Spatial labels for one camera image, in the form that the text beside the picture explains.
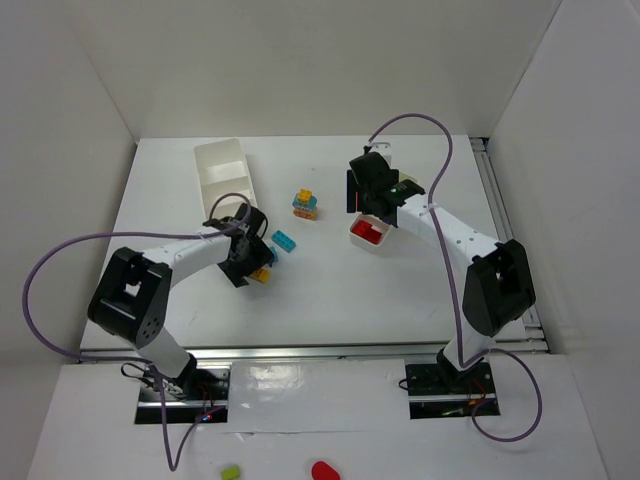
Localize orange lego brick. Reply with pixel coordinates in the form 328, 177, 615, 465
250, 268, 271, 284

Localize red sloped lego brick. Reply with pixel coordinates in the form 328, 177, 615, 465
351, 220, 372, 238

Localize white divided container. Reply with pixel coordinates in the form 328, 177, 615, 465
349, 213, 390, 255
194, 138, 258, 217

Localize multicolour lego tower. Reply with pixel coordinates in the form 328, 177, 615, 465
292, 189, 317, 220

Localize red curved lego brick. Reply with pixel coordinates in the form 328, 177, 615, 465
361, 225, 384, 245

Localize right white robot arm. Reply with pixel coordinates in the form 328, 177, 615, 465
347, 151, 536, 384

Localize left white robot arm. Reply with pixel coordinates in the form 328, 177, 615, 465
88, 204, 274, 395

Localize long teal lego brick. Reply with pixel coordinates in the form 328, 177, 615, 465
271, 230, 296, 253

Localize green lego outside workspace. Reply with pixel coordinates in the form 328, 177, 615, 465
220, 465, 241, 480

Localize red object at edge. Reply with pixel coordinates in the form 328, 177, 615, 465
311, 461, 341, 480

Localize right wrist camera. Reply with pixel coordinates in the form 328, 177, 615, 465
369, 142, 393, 164

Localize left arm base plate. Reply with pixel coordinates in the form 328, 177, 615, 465
121, 365, 231, 425

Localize aluminium rail front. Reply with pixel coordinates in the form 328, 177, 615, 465
83, 338, 549, 361

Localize aluminium rail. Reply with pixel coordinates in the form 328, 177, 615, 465
83, 338, 549, 361
470, 137, 545, 343

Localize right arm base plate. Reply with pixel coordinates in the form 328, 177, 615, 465
398, 362, 500, 420

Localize aluminium rail right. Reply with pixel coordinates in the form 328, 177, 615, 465
470, 137, 545, 343

